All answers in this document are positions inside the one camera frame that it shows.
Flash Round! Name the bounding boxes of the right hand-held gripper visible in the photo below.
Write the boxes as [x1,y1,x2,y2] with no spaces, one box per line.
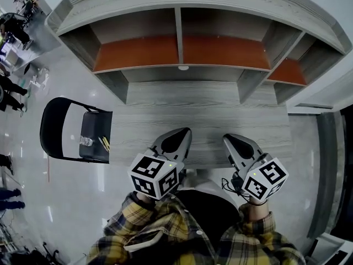
[222,132,290,206]

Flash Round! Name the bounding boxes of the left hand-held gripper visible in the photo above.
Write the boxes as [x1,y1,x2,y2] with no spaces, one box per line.
[126,126,193,202]

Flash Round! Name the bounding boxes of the person's right forearm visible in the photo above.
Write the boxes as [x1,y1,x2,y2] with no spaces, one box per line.
[217,200,307,265]

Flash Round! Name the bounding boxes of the person's legs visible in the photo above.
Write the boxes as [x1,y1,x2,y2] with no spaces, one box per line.
[179,168,239,213]

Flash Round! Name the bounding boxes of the person's torso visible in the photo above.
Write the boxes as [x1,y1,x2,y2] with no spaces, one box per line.
[175,189,242,259]

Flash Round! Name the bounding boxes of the grey framed glass door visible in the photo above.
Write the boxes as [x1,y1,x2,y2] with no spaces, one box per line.
[307,105,353,265]

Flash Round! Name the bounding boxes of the white panelled door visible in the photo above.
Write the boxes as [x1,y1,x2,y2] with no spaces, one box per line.
[286,70,353,116]

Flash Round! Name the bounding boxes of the white-edged smartphone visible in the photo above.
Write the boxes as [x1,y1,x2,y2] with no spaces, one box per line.
[123,229,167,253]

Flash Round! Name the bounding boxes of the black folding chair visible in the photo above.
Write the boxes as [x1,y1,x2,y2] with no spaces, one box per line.
[39,97,114,165]

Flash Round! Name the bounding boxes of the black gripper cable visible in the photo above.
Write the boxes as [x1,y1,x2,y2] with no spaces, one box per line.
[221,176,249,198]

